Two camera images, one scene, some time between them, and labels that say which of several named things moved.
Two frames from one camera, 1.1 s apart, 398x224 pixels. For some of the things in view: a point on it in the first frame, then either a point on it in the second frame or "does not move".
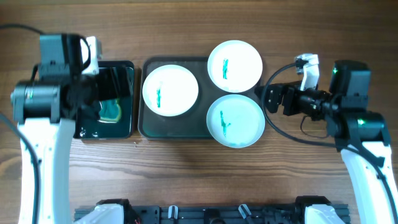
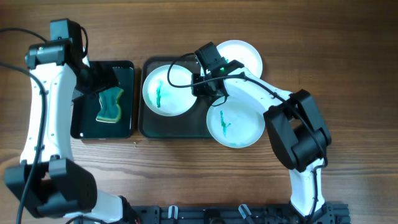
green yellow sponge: (111, 111) does not move
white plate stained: (170, 90) does not move
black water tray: (124, 127) does not move
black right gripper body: (288, 100) to (203, 88)
